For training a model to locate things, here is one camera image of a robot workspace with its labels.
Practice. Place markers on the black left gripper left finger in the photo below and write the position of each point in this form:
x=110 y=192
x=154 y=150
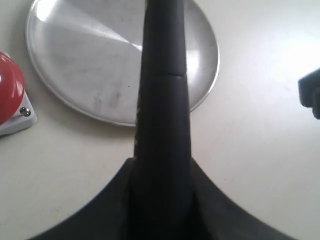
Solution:
x=103 y=218

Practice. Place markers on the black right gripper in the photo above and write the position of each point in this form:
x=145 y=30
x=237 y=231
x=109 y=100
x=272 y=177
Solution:
x=309 y=92

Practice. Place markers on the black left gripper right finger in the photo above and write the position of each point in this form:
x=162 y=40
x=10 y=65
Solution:
x=222 y=218

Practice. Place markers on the yellow black claw hammer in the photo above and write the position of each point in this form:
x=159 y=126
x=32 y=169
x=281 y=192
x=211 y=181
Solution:
x=161 y=183

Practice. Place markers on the red dome push button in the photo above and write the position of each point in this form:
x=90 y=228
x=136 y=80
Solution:
x=16 y=110

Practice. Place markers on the round steel plate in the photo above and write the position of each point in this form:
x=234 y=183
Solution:
x=89 y=52

